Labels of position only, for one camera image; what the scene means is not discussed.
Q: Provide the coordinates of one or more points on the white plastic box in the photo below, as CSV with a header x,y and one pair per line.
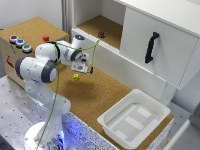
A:
x,y
133,118

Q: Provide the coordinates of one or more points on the purple block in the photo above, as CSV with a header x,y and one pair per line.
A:
x,y
101,34

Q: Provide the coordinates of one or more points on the white sliding door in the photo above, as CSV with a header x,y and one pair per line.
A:
x,y
160,50

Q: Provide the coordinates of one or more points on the yellow block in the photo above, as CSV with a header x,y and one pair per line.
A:
x,y
76,77

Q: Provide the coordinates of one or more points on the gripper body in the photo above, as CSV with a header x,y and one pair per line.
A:
x,y
80,65

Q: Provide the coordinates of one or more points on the blue button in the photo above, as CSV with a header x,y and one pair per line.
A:
x,y
20,42

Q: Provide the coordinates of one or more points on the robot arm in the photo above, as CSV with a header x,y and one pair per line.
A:
x,y
36,70

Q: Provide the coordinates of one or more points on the red button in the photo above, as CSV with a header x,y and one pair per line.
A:
x,y
13,39

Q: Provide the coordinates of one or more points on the pink block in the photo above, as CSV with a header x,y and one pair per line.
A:
x,y
46,38

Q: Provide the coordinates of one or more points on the white cabinet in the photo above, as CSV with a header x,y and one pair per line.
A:
x,y
110,63

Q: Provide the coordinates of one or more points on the green button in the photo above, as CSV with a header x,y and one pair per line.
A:
x,y
27,48

